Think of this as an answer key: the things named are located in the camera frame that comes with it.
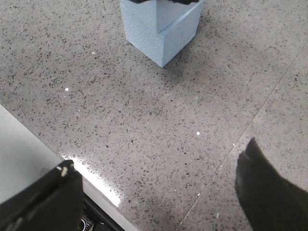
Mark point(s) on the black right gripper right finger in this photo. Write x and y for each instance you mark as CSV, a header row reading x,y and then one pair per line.
x,y
269,201

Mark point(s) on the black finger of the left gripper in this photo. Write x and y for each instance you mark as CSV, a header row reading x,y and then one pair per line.
x,y
185,2

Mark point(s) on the light blue foam cube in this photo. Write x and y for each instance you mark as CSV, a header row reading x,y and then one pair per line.
x,y
155,15
163,46

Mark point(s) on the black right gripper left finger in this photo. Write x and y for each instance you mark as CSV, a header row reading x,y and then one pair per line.
x,y
52,203

